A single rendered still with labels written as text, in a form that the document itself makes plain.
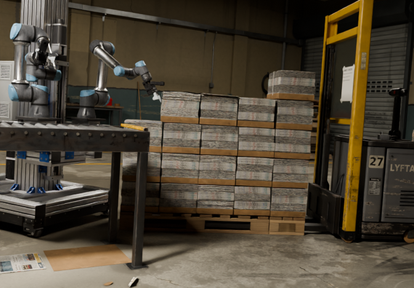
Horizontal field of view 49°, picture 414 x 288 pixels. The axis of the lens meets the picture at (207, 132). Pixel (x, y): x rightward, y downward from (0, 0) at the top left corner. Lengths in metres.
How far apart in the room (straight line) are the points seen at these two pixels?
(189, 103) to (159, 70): 7.23
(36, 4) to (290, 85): 2.03
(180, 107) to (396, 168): 1.73
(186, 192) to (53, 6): 1.75
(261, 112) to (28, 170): 1.85
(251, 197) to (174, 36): 7.68
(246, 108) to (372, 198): 1.19
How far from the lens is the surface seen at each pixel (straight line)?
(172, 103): 3.42
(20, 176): 3.84
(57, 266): 2.82
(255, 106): 3.51
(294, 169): 3.61
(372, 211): 3.75
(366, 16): 3.64
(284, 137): 3.57
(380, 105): 10.66
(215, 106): 3.45
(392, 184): 3.78
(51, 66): 3.23
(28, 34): 3.42
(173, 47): 10.82
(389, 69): 10.61
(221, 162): 3.47
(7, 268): 2.82
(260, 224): 3.63
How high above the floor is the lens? 0.95
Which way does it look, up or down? 3 degrees down
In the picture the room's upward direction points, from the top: 4 degrees clockwise
